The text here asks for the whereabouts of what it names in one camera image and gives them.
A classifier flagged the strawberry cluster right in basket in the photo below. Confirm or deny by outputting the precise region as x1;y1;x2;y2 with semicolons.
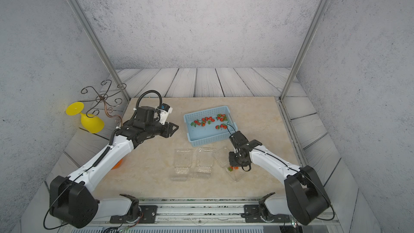
215;114;228;130

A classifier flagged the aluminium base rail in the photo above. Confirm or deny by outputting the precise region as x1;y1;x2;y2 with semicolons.
58;197;343;233

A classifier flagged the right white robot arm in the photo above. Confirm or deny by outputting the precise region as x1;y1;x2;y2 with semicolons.
229;131;333;225

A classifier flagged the strawberry cluster in basket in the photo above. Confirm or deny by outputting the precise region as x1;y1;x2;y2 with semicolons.
190;116;216;127
215;114;228;130

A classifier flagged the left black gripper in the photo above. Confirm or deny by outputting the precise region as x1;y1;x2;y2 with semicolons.
144;119;180;138

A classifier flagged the yellow plastic goblet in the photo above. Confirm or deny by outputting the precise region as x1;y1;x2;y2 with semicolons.
65;102;105;134

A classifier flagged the dark wire jewellery stand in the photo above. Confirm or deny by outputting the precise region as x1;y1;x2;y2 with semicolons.
80;79;127;127

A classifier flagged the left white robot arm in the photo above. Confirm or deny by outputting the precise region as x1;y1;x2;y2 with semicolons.
46;104;179;228

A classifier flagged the light blue perforated basket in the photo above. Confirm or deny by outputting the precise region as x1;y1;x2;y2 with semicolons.
184;106;238;147

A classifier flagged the orange plastic bowl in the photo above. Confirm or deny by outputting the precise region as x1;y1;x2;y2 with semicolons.
112;159;123;170

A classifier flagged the clear clamshell container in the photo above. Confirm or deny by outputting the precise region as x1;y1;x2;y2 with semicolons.
193;147;215;179
171;149;194;181
213;147;245;182

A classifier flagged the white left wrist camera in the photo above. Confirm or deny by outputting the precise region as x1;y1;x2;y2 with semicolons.
158;103;173;125

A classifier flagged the aluminium frame post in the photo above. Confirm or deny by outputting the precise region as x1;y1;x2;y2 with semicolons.
279;0;330;102
67;0;122;86

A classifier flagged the strawberry cluster left in basket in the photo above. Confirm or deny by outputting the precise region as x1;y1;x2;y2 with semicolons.
190;116;216;127

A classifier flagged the aluminium frame post left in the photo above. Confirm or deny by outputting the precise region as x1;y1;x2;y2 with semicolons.
67;0;122;86

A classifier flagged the aluminium frame post right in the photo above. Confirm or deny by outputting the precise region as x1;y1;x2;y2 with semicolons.
279;0;330;102

